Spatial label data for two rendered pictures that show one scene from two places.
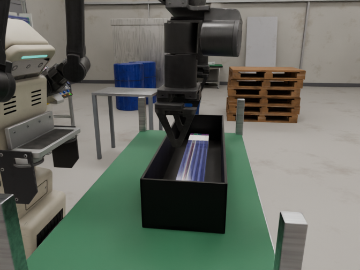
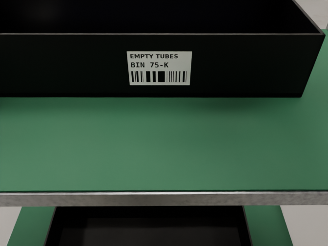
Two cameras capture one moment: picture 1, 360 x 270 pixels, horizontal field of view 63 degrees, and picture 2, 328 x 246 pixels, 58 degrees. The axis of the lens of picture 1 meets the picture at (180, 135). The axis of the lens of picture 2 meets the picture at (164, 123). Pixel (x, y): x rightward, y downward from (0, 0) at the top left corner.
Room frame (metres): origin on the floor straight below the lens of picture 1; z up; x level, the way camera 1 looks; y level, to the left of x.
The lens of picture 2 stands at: (0.80, 0.44, 1.25)
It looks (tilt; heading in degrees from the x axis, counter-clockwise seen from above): 42 degrees down; 263
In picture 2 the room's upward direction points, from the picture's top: straight up
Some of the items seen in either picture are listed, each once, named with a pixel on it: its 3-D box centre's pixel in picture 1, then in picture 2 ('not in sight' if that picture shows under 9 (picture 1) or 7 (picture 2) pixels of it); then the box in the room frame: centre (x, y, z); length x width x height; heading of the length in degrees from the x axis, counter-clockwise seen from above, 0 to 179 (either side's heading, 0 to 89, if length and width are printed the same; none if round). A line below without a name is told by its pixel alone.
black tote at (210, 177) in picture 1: (194, 155); (131, 42); (0.80, -0.04, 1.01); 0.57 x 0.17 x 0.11; 173
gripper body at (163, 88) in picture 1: (180, 75); not in sight; (0.52, 0.00, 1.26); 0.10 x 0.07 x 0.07; 172
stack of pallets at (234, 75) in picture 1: (261, 92); not in sight; (5.42, -1.51, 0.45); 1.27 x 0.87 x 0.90; 84
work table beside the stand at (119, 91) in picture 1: (129, 123); not in sight; (3.41, 0.60, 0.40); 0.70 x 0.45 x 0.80; 79
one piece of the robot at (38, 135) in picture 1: (40, 151); not in sight; (0.86, 0.44, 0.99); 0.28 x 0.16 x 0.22; 173
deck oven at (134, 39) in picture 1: (145, 57); not in sight; (8.29, 0.94, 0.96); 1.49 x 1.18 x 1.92; 85
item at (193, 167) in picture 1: (194, 164); not in sight; (0.80, -0.04, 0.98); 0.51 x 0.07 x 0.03; 173
